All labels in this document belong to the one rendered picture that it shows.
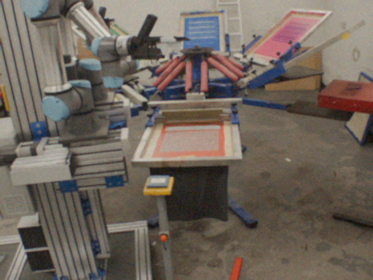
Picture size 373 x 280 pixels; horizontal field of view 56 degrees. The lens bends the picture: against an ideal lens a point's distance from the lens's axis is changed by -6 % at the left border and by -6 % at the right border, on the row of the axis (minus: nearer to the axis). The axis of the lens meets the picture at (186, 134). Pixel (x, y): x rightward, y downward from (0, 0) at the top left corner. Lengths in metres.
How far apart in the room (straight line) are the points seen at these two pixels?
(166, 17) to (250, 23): 1.45
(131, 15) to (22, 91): 4.89
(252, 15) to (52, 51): 5.24
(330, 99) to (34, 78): 1.83
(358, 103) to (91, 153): 1.69
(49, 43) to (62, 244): 1.23
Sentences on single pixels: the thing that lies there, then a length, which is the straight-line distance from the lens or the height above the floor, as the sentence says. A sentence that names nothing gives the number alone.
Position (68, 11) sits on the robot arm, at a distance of 1.56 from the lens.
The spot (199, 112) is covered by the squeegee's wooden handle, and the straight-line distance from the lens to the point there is 2.42.
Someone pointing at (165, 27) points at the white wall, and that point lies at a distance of 6.53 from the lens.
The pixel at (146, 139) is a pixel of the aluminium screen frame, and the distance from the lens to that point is 2.22.
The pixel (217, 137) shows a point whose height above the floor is 0.96.
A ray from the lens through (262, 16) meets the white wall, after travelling 6.49.
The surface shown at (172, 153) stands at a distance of 2.08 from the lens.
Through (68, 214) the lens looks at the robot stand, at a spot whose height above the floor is 0.72.
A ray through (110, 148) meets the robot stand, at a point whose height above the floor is 1.17.
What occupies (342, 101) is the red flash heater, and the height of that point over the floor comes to 1.08.
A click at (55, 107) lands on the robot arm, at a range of 1.52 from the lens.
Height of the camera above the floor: 1.85
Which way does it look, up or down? 23 degrees down
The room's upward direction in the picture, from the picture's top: 4 degrees counter-clockwise
